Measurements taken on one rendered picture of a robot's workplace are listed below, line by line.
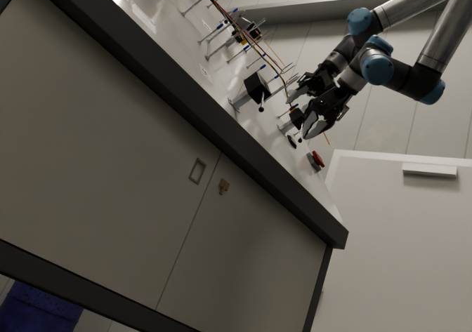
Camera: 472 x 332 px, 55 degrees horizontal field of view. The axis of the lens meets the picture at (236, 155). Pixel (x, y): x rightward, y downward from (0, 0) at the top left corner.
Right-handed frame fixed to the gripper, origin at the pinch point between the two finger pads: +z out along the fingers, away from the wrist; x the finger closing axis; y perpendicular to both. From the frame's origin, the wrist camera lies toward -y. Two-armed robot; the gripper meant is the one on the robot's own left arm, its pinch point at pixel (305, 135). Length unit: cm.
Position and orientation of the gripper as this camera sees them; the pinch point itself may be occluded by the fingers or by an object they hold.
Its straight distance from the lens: 142.0
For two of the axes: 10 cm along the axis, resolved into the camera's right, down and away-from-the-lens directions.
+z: -5.3, 7.3, 4.4
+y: 5.3, -1.1, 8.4
